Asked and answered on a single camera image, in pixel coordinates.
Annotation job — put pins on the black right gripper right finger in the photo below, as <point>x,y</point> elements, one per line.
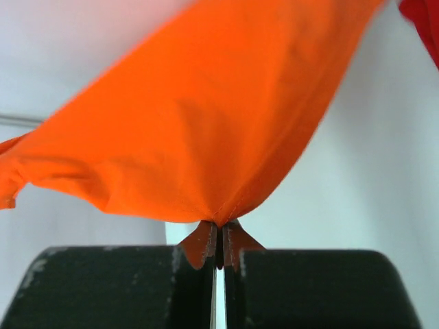
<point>310,288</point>

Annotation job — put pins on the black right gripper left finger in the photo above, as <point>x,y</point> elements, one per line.
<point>161,286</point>

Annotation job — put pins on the orange t-shirt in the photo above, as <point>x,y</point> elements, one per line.
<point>203,120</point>

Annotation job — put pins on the folded red t-shirt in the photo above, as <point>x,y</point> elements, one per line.
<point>424,15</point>

